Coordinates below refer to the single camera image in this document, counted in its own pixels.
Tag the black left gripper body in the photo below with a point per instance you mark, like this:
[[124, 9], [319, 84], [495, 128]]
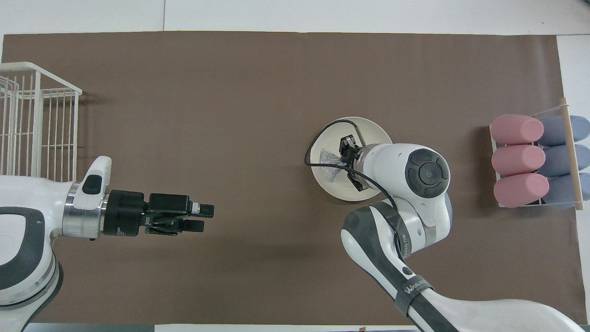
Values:
[[124, 213]]

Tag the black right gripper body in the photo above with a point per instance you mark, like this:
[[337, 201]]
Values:
[[348, 147]]

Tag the silver mesh scrubber sponge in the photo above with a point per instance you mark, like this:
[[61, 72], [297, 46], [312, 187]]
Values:
[[331, 161]]

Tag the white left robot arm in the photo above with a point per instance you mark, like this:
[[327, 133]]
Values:
[[27, 198]]

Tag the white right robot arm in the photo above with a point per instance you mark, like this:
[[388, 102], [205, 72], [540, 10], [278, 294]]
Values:
[[424, 173]]

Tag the cream round plate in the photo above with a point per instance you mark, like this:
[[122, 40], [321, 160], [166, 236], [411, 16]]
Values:
[[368, 133]]

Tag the brown table mat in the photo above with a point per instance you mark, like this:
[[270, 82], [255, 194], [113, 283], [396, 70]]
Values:
[[230, 115]]

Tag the pink cup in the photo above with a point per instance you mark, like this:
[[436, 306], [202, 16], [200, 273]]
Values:
[[516, 129], [517, 160], [521, 190]]

